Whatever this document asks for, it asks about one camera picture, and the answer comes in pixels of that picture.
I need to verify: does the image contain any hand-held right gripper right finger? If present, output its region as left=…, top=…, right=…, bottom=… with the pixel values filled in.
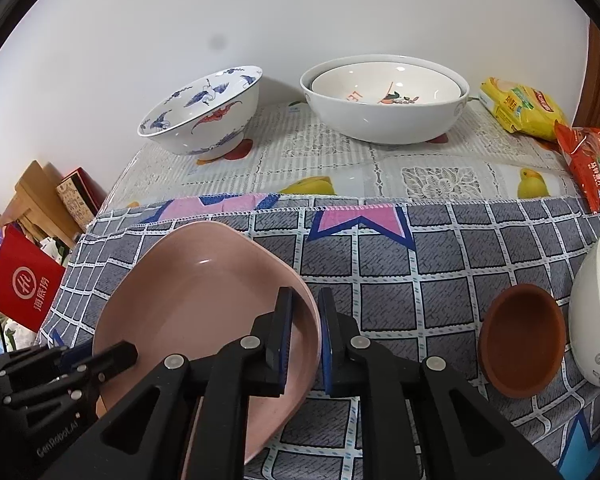
left=317, top=287, right=563, bottom=480

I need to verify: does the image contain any grey checked cloth with stars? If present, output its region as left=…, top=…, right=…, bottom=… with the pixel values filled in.
left=35, top=192, right=600, bottom=480

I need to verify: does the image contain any large white bowl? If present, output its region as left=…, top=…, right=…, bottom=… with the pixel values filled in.
left=300, top=55, right=472, bottom=145

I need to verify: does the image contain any small brown bowl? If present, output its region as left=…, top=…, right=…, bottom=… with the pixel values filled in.
left=478, top=283, right=567, bottom=399

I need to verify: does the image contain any pink plate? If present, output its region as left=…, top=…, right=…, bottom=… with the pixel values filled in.
left=91, top=222, right=323, bottom=466

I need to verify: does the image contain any patterned box with red edge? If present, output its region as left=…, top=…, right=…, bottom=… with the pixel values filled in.
left=56, top=166, right=108, bottom=231

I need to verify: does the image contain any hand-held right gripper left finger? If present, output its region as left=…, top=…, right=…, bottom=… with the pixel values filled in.
left=45, top=286, right=297, bottom=480

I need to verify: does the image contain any yellow snack bag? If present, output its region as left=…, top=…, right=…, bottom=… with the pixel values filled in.
left=479, top=77, right=571, bottom=142

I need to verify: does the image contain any white bowl with blue cranes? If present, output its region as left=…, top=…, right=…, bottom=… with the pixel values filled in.
left=138, top=65, right=264, bottom=157

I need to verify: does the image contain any red snack bag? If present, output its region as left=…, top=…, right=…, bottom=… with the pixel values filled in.
left=554, top=120, right=600, bottom=213

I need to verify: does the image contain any white bowl with red print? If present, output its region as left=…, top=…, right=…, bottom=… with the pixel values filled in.
left=311, top=64, right=464, bottom=107

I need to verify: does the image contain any brown wooden door frame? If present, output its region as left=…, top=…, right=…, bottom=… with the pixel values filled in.
left=572, top=22, right=600, bottom=131

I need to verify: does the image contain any white bowl with grey scrolls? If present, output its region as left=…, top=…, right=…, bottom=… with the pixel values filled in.
left=568, top=230, right=600, bottom=388

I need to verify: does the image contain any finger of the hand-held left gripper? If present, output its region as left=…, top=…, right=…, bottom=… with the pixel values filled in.
left=0, top=342, right=95, bottom=381
left=5, top=341, right=140, bottom=413

